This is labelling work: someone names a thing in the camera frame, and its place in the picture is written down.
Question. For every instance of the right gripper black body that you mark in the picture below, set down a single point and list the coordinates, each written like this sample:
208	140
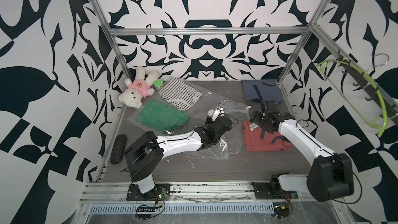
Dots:
260	120

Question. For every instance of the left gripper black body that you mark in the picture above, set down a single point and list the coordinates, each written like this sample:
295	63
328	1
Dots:
207	124

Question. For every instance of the red tank top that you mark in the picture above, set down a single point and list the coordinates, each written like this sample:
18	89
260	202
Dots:
260	140

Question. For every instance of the blue tank top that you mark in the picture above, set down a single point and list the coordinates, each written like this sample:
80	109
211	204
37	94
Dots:
261	91

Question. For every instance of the clear plastic vacuum bag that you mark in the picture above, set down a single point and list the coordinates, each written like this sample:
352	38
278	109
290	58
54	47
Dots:
230	143

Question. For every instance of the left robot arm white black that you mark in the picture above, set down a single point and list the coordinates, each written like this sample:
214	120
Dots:
144	155

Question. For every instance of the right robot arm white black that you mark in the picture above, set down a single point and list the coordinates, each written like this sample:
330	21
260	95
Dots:
331	176

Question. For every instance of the white round bag valve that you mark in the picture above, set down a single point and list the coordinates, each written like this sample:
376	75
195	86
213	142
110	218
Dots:
210	113

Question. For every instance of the striped white black garment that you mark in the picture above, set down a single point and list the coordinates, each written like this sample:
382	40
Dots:
180	94

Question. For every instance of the green folded garment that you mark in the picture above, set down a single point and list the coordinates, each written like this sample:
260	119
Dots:
162	117

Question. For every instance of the white teddy bear pink shirt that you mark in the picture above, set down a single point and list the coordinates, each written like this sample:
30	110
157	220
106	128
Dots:
139	88

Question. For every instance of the black oblong case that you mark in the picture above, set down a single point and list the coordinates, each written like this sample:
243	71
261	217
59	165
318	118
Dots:
118	149

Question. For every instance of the green clothes hanger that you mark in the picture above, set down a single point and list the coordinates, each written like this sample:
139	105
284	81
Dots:
368	111

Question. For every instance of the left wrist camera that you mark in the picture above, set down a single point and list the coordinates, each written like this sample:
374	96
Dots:
219	110

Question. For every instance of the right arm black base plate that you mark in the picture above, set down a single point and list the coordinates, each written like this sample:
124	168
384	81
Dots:
272	190

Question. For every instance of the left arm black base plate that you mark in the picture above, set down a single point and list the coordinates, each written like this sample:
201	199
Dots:
159	192

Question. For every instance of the black wall hook rack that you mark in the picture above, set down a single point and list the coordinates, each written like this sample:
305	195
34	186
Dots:
374	90

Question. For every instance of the metal wire hanger hook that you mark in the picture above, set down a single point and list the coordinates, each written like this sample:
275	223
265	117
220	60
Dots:
378	60

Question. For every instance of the white slotted cable duct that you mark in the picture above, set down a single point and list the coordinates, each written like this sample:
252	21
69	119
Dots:
189	208

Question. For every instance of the aluminium cage frame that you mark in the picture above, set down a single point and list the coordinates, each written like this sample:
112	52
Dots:
229	40

